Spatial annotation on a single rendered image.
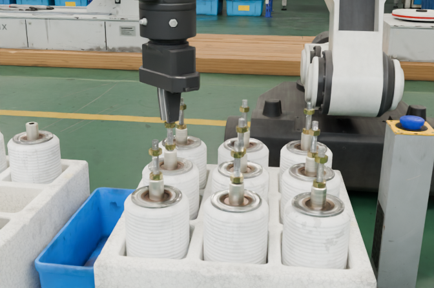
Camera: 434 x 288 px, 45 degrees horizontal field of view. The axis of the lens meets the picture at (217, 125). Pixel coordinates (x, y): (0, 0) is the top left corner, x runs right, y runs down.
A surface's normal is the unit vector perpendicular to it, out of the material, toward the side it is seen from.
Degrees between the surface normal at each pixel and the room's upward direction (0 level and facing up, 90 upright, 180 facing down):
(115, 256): 0
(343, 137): 46
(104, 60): 90
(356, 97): 100
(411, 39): 90
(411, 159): 90
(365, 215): 0
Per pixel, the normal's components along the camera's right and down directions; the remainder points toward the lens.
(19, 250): 0.99, 0.06
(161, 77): -0.75, 0.20
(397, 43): -0.12, 0.30
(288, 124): -0.08, -0.46
